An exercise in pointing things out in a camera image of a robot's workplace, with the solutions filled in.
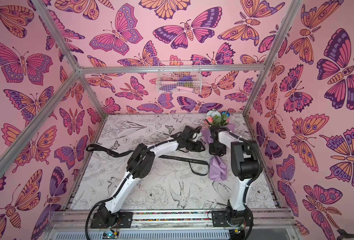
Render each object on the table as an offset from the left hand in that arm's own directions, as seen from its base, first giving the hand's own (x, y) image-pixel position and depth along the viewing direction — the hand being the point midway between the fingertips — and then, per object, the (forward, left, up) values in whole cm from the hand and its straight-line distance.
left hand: (206, 148), depth 96 cm
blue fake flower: (+28, -18, +4) cm, 34 cm away
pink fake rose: (+26, -6, -1) cm, 27 cm away
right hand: (-1, -7, -3) cm, 8 cm away
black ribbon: (-2, +60, -3) cm, 60 cm away
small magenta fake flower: (+25, -19, 0) cm, 31 cm away
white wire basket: (+35, +17, +29) cm, 49 cm away
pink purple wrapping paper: (-13, -5, +2) cm, 14 cm away
